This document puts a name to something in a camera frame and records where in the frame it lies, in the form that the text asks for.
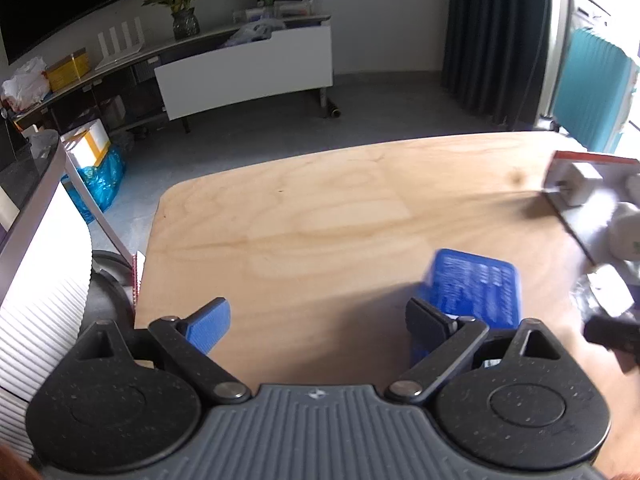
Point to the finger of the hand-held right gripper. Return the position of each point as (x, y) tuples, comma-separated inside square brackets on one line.
[(610, 334)]

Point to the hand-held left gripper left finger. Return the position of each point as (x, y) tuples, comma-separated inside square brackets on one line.
[(210, 325)]

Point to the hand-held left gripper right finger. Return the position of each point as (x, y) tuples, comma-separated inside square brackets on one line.
[(427, 322)]

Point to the white box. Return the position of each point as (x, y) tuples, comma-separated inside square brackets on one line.
[(611, 290)]

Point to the blue rectangular box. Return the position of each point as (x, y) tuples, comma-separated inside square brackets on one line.
[(475, 285)]

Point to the orange cardboard box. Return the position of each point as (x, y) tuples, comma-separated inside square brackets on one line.
[(595, 232)]

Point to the white plug-in heater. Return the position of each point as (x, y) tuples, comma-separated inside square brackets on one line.
[(625, 232)]

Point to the white charger adapter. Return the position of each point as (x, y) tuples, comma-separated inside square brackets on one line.
[(580, 182)]

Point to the dark round object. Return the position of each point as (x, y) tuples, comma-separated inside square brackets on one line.
[(107, 295)]

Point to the round counter with ribbed base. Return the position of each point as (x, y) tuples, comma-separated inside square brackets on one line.
[(40, 320)]

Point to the blue plastic bag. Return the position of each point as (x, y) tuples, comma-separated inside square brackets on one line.
[(100, 185)]

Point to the cardboard box with yellow tape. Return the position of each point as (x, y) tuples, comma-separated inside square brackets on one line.
[(87, 145)]

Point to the teal suitcase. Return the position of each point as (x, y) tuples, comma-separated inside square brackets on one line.
[(595, 90)]

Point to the white curved cabinet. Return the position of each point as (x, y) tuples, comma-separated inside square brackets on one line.
[(250, 75)]

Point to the long curved console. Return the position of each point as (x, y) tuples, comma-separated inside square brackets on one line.
[(100, 95)]

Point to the white router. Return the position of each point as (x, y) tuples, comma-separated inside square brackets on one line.
[(120, 45)]

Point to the dark curtain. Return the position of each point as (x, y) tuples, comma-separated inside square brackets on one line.
[(490, 35)]

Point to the bluish plastic bag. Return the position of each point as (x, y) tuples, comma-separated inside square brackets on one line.
[(252, 32)]

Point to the white plastic bag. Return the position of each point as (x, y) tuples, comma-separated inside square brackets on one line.
[(25, 85)]

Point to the plant in glass vase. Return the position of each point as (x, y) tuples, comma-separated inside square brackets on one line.
[(185, 22)]

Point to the white washing machine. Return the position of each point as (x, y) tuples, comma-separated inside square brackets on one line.
[(562, 15)]

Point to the small white boxes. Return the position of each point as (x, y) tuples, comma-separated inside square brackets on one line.
[(290, 10)]

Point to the black television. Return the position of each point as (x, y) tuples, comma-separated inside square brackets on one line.
[(60, 0)]

